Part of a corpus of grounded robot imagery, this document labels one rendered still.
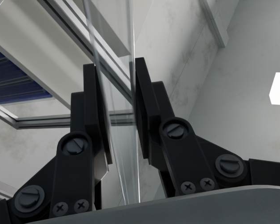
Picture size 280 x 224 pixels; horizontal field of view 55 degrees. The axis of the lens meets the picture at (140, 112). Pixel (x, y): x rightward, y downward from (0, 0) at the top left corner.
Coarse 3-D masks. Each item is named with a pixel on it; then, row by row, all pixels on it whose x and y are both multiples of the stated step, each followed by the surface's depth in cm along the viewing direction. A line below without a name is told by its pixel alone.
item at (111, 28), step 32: (96, 0) 7; (128, 0) 7; (96, 32) 8; (128, 32) 8; (96, 64) 9; (128, 64) 9; (128, 96) 11; (128, 128) 13; (128, 160) 16; (128, 192) 21
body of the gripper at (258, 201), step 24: (216, 192) 7; (240, 192) 7; (264, 192) 7; (72, 216) 7; (96, 216) 7; (120, 216) 7; (144, 216) 7; (168, 216) 7; (192, 216) 7; (216, 216) 7; (240, 216) 7; (264, 216) 7
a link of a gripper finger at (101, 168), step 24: (96, 72) 12; (72, 96) 12; (96, 96) 11; (72, 120) 11; (96, 120) 10; (96, 144) 10; (48, 168) 9; (96, 168) 10; (24, 192) 8; (48, 192) 9; (24, 216) 8
